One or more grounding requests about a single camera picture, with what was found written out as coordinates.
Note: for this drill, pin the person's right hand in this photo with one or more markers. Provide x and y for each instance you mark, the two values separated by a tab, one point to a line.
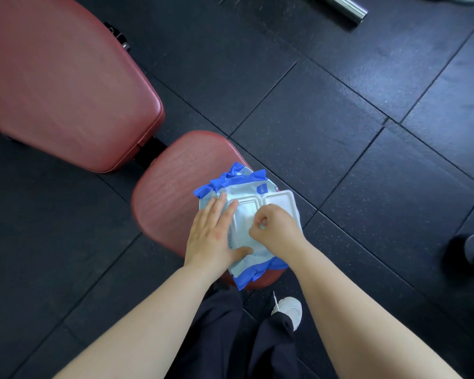
278	234

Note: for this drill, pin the person's left hand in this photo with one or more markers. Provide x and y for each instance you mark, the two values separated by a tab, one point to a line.
209	244

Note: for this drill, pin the person's left little finger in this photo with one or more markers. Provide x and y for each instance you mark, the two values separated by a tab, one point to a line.
197	224

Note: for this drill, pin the person's left thumb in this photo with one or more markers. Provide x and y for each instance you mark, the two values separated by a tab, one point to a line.
239	254

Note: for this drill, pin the person's right fingers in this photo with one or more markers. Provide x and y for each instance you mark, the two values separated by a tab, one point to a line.
262	223

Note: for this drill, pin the person's left middle finger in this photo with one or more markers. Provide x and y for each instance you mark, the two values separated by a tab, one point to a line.
218	209

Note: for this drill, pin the blue white wet wipes packet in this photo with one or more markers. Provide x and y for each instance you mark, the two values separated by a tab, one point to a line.
247	185

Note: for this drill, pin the person's left forearm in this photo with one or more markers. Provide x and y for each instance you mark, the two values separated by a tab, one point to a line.
150	331

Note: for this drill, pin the person's right forearm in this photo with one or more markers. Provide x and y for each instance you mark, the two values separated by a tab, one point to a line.
355	323

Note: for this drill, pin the red padded bench seat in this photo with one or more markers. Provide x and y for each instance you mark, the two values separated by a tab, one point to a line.
170	189

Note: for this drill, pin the white sneaker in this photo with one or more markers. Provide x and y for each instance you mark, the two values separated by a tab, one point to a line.
290	309

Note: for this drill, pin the dark navy trousers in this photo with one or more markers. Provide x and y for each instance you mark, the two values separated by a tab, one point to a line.
229	343

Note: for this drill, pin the red padded bench backrest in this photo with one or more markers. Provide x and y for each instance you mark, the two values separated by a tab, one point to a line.
63	78

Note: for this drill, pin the black adjustment knob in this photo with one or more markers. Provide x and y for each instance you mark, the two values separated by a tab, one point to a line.
117	35

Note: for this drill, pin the chrome barbell bar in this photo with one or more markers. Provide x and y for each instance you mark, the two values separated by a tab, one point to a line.
345	5

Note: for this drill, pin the black bench frame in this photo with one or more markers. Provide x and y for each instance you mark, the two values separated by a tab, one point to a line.
150	151

